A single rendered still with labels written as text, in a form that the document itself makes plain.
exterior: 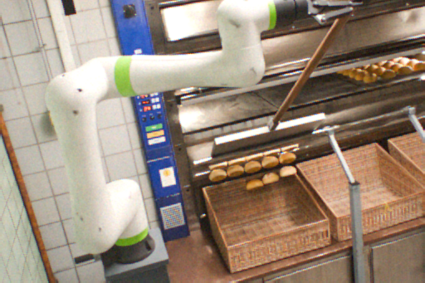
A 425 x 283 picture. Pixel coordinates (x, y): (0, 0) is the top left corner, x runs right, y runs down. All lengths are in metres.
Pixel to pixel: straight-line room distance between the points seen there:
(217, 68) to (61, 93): 0.39
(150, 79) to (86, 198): 0.37
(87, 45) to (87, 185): 1.25
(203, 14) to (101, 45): 0.55
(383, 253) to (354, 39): 1.20
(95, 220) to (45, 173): 1.30
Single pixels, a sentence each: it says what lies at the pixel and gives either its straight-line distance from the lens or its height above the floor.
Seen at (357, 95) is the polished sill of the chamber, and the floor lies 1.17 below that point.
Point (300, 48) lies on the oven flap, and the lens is 2.71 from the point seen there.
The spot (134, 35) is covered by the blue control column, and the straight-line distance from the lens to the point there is 2.42.
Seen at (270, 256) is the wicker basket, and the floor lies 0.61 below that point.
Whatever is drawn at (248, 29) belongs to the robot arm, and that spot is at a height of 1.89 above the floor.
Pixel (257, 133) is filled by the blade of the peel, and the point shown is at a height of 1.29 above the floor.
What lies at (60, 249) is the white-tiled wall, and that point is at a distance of 2.82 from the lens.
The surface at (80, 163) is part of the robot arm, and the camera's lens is 1.28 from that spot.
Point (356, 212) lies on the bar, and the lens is 2.44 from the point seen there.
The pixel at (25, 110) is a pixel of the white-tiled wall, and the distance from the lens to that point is 2.52.
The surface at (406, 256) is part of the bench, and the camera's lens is 2.85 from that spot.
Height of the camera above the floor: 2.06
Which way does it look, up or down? 19 degrees down
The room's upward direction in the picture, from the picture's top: 9 degrees counter-clockwise
